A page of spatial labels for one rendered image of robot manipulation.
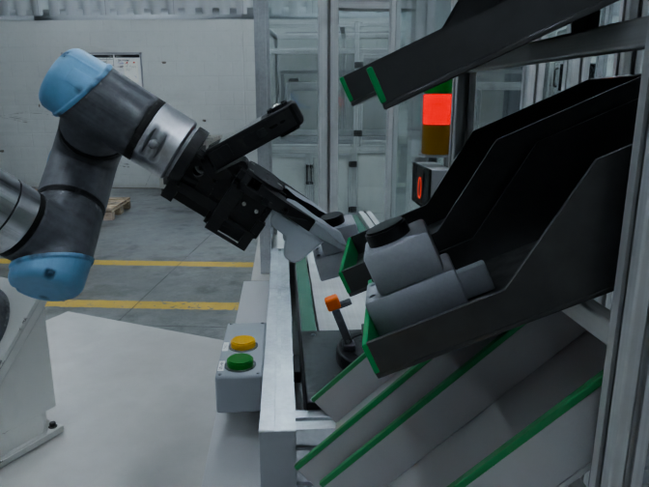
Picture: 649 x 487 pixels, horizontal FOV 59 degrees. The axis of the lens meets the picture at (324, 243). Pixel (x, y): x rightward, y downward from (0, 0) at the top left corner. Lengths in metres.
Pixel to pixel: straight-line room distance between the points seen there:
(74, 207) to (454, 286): 0.43
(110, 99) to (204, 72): 8.39
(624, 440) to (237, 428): 0.68
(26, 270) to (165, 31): 8.64
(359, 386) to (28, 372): 0.49
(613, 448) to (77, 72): 0.56
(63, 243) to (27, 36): 9.41
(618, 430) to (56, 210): 0.54
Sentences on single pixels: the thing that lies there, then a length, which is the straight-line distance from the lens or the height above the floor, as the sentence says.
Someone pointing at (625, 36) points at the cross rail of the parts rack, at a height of 1.38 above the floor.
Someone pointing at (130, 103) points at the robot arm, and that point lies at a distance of 0.65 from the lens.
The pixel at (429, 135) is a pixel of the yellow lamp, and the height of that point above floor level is 1.29.
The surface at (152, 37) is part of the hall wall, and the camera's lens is 9.28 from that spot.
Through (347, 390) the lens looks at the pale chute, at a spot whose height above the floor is 1.03.
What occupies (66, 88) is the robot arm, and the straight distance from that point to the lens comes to 0.66.
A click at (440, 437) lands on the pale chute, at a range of 0.53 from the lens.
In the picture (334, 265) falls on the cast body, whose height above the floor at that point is 1.16.
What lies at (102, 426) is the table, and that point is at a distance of 1.00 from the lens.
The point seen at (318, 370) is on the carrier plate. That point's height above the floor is 0.97.
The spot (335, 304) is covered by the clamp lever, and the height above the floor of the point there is 1.06.
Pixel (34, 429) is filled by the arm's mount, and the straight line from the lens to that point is 0.98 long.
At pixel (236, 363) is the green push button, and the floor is 0.97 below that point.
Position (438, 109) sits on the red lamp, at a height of 1.33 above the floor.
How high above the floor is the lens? 1.35
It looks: 14 degrees down
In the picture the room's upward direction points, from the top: straight up
